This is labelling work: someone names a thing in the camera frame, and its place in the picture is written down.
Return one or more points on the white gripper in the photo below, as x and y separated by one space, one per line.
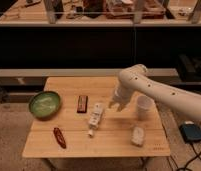
122 96

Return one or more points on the white lotion bottle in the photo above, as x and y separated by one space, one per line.
95 118

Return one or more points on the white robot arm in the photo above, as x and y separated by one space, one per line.
135 78

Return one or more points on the white paper cup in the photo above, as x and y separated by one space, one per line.
143 106

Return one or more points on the brown rectangular box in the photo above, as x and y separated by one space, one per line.
82 104

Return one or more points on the wooden table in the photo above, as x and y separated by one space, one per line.
112 138

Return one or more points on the red chili pepper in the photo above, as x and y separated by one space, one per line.
59 137

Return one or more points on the green bowl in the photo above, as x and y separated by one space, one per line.
44 104

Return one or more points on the black foot pedal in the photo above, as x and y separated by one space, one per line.
190 132

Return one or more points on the background workbench shelf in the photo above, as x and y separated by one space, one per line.
100 13

